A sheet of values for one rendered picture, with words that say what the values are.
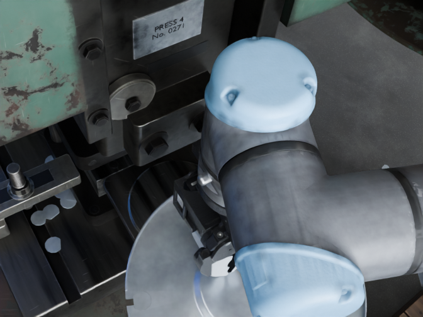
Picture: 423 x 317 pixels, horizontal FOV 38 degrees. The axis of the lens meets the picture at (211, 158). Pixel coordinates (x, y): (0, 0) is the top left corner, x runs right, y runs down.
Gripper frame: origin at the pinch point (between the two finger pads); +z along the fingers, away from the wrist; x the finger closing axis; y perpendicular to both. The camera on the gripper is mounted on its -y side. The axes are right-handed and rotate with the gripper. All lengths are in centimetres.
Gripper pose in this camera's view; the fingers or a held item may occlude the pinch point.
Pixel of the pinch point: (226, 270)
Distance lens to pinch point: 72.0
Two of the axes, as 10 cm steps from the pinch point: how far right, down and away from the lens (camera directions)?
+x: -8.5, 4.1, -3.2
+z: -0.8, 5.0, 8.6
